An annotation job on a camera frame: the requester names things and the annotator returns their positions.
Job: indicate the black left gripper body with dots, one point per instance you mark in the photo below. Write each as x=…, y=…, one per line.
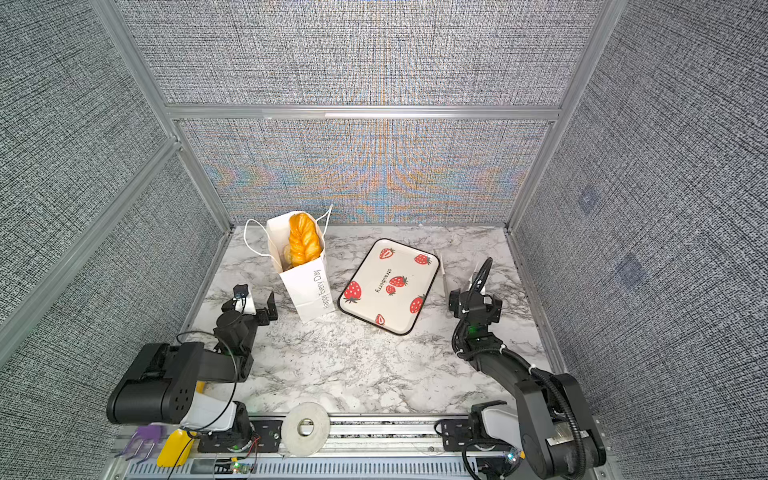
x=260, y=319

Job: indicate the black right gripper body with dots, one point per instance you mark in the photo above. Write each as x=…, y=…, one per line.
x=456, y=300

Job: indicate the white slotted bread tongs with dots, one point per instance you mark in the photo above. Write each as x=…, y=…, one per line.
x=449, y=283

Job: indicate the white paper gift bag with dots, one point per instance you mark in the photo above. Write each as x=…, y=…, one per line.
x=307, y=285

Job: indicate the long braided fake bread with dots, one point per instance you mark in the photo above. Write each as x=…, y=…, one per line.
x=304, y=242

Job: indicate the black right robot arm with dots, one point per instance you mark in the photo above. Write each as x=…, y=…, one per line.
x=555, y=429

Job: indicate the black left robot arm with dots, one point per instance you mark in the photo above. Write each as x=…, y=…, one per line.
x=159, y=385

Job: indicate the white tray with black rim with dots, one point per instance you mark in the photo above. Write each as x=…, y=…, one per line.
x=389, y=288

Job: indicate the yellow plastic scoop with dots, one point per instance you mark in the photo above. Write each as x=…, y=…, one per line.
x=176, y=449

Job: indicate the purple plastic fork toy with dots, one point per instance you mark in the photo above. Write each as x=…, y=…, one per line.
x=143, y=442

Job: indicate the white tape roll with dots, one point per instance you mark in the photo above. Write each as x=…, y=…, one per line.
x=305, y=429

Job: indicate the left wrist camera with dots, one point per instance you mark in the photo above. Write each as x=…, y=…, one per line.
x=243, y=299

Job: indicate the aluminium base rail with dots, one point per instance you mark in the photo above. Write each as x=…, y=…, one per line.
x=385, y=446

